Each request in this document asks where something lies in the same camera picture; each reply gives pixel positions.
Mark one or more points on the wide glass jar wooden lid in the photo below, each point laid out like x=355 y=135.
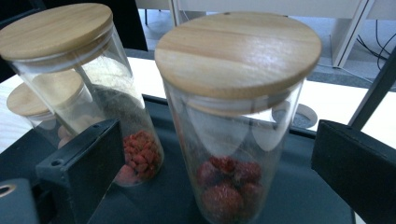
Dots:
x=236 y=53

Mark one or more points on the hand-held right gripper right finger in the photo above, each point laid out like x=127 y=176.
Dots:
x=358 y=168

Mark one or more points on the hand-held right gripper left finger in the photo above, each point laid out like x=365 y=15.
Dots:
x=84 y=168

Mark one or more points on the small glass jar wooden lid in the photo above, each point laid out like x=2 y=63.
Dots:
x=21 y=102

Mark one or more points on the tall glass jar wooden lid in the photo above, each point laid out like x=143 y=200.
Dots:
x=53 y=28

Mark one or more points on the black two-tier metal rack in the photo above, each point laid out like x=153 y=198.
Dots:
x=295 y=199

